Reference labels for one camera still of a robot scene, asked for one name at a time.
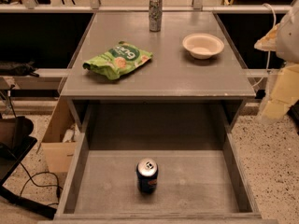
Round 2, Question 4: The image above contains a white cable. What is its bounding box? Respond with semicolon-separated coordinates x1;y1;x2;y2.
251;3;278;89

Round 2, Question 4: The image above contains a grey open top drawer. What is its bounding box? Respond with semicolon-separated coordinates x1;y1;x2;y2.
39;102;278;224

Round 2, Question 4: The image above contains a black chair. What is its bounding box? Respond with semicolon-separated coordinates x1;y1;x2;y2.
0;116;56;219

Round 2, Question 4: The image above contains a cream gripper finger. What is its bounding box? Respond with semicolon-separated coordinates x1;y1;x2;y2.
259;63;299;122

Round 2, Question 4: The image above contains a white paper bowl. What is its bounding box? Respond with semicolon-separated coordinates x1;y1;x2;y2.
182;34;224;60

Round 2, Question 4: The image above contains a cardboard box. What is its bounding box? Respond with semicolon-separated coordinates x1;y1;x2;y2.
40;99;77;173

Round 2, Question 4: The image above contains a metal railing frame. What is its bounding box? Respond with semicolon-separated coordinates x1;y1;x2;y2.
0;0;299;15

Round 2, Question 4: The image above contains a silver tall can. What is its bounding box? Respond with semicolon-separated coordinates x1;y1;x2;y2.
149;0;163;32

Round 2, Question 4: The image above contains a grey cabinet counter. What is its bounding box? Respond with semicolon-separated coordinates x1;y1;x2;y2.
61;11;255;121

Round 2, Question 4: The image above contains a black floor cable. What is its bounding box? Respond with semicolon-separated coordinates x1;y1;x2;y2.
6;147;64;207

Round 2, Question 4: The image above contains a blue pepsi can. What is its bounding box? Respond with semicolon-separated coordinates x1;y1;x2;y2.
136;158;159;193

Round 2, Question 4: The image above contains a green chip bag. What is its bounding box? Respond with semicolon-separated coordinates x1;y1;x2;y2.
82;41;153;80

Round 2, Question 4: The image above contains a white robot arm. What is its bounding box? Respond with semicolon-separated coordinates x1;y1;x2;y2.
254;7;299;124

